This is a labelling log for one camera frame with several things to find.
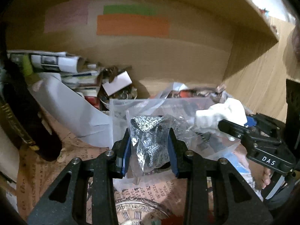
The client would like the white cloth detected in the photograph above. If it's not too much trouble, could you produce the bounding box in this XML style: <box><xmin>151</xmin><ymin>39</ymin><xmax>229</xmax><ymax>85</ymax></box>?
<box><xmin>194</xmin><ymin>98</ymin><xmax>247</xmax><ymax>133</ymax></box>

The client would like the black white patterned scrunchie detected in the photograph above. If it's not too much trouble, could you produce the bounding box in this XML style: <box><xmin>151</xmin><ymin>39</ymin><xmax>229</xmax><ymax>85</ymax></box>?
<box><xmin>130</xmin><ymin>114</ymin><xmax>181</xmax><ymax>173</ymax></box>

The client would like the person's right hand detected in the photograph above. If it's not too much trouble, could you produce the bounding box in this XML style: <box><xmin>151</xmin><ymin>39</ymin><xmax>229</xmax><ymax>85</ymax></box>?
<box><xmin>260</xmin><ymin>167</ymin><xmax>272</xmax><ymax>189</ymax></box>

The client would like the clear plastic storage box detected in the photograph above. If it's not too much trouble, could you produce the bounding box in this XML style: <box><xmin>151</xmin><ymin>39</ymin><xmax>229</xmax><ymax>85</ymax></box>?
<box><xmin>109</xmin><ymin>97</ymin><xmax>239</xmax><ymax>171</ymax></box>

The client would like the vintage newspaper print tablecloth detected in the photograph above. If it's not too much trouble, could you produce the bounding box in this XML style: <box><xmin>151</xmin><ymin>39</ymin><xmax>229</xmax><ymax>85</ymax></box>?
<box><xmin>16</xmin><ymin>112</ymin><xmax>263</xmax><ymax>225</ymax></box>

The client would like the brown striped hanging bag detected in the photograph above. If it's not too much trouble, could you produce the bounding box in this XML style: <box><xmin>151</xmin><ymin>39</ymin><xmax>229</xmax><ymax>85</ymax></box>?
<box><xmin>291</xmin><ymin>26</ymin><xmax>300</xmax><ymax>62</ymax></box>

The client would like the wooden shelf board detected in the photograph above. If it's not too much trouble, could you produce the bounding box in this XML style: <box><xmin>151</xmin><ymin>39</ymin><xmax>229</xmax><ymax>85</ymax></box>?
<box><xmin>14</xmin><ymin>0</ymin><xmax>280</xmax><ymax>80</ymax></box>

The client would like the small white cardboard box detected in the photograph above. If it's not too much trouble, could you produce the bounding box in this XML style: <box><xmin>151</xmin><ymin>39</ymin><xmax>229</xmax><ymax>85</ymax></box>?
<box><xmin>102</xmin><ymin>71</ymin><xmax>132</xmax><ymax>96</ymax></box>

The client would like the dark wine bottle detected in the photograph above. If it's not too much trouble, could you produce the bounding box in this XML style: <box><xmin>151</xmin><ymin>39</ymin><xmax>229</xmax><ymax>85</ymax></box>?
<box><xmin>1</xmin><ymin>58</ymin><xmax>62</xmax><ymax>161</ymax></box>

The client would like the rolled newspaper stack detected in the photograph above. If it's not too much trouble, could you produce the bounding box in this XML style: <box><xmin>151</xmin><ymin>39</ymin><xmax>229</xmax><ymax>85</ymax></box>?
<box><xmin>7</xmin><ymin>50</ymin><xmax>104</xmax><ymax>89</ymax></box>

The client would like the orange sticky paper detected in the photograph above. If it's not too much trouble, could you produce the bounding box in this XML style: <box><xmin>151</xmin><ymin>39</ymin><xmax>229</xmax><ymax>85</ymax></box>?
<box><xmin>97</xmin><ymin>14</ymin><xmax>170</xmax><ymax>38</ymax></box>

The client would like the green sticky paper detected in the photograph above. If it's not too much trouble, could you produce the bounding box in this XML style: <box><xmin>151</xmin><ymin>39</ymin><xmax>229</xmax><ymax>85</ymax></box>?
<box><xmin>103</xmin><ymin>4</ymin><xmax>157</xmax><ymax>16</ymax></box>

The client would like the pink sticky paper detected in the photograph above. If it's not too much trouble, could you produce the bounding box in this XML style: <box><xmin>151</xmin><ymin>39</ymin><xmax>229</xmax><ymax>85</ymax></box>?
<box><xmin>44</xmin><ymin>0</ymin><xmax>89</xmax><ymax>33</ymax></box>

